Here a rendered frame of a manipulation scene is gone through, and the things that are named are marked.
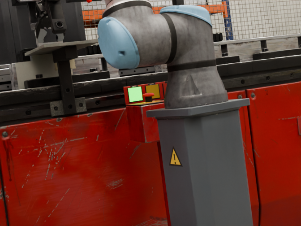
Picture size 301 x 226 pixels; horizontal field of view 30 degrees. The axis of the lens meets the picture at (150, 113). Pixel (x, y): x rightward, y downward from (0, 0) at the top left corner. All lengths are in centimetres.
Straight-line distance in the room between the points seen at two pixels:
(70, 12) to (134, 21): 142
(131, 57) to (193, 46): 15
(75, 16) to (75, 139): 87
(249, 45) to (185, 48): 114
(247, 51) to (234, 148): 113
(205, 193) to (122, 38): 39
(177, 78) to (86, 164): 73
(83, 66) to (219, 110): 89
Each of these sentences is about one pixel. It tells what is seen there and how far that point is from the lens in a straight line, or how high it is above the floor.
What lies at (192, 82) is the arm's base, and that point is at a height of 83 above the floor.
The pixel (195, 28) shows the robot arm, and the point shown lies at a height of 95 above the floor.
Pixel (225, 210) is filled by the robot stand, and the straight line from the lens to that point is 130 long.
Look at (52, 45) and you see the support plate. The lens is 176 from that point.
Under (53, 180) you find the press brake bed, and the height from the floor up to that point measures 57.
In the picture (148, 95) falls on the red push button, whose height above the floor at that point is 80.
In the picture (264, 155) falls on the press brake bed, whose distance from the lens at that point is 228.
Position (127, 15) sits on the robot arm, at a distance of 124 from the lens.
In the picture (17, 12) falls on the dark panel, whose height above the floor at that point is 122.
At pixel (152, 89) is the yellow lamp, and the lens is 188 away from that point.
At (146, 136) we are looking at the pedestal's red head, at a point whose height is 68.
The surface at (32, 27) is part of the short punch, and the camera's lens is 205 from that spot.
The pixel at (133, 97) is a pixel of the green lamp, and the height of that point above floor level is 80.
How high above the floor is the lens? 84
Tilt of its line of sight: 3 degrees down
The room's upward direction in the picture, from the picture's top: 8 degrees counter-clockwise
